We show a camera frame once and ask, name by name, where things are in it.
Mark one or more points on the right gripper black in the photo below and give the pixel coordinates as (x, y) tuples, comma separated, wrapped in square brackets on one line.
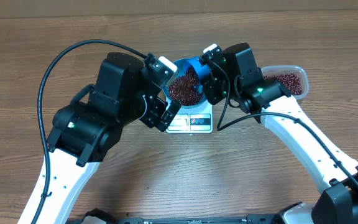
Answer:
[(215, 97)]

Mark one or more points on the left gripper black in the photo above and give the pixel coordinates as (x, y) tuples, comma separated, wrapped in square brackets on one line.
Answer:
[(156, 106)]

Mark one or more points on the blue plastic measuring scoop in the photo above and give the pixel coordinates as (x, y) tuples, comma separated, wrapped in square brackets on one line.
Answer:
[(199, 73)]

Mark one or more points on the teal blue bowl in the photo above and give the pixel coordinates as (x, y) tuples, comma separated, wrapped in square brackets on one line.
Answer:
[(179, 64)]

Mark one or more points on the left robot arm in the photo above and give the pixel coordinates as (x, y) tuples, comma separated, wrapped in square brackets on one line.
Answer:
[(83, 132)]

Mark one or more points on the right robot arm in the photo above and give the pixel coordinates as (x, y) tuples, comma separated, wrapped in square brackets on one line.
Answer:
[(234, 75)]

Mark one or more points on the red beans in bowl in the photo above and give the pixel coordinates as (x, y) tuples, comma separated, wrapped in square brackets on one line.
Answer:
[(177, 93)]

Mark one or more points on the white digital kitchen scale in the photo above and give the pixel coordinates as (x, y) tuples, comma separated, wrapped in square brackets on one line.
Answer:
[(195, 119)]

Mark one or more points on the clear plastic container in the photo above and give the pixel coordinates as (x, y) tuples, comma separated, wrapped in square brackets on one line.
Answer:
[(283, 69)]

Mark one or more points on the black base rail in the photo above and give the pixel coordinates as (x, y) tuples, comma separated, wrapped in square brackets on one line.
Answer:
[(194, 220)]

